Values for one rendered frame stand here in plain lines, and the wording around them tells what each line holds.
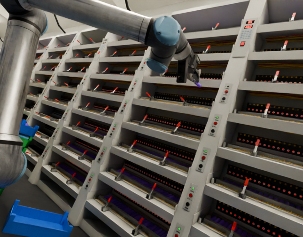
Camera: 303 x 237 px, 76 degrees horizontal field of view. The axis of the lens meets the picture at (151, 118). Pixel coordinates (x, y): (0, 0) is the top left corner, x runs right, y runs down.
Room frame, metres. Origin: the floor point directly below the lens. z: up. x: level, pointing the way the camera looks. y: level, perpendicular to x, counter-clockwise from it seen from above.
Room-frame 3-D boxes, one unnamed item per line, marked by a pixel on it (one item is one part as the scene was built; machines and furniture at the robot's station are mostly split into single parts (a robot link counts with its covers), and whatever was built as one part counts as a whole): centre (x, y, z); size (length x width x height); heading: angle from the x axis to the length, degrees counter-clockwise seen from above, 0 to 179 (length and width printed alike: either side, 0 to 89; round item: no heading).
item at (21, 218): (1.18, 0.33, 0.04); 0.30 x 0.20 x 0.08; 117
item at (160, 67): (0.72, 0.06, 0.95); 0.12 x 0.09 x 0.12; 0
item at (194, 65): (0.87, -0.05, 1.07); 0.12 x 0.08 x 0.09; 140
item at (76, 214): (1.49, 0.15, 0.88); 0.20 x 0.09 x 1.75; 140
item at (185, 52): (0.80, 0.00, 1.06); 0.10 x 0.05 x 0.09; 50
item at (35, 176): (1.94, 0.69, 0.88); 0.20 x 0.09 x 1.75; 140
